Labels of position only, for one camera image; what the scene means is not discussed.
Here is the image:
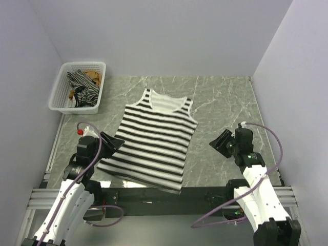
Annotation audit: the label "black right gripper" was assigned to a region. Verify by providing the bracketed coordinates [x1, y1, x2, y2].
[209, 129, 239, 158]

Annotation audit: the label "striped tank tops in basket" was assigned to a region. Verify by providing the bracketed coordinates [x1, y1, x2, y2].
[66, 69, 100, 108]

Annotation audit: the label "black white striped tank top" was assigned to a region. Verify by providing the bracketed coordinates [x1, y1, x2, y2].
[97, 89, 198, 194]

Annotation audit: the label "white plastic basket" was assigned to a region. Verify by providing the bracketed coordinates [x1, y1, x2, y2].
[48, 61, 106, 114]

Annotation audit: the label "mustard garment in basket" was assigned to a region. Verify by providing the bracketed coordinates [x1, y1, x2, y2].
[68, 71, 103, 102]

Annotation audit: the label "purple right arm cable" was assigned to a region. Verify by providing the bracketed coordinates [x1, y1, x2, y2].
[191, 122, 283, 229]

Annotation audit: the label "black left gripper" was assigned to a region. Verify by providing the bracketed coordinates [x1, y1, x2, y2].
[90, 131, 124, 164]

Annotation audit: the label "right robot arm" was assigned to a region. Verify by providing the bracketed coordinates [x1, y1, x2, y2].
[210, 127, 301, 245]

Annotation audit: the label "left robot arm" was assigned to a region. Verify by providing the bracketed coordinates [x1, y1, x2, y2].
[22, 132, 124, 245]

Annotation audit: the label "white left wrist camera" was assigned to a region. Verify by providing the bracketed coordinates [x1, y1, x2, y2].
[77, 126, 99, 138]

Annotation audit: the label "black base beam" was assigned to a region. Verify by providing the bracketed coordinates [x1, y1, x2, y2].
[95, 187, 233, 216]

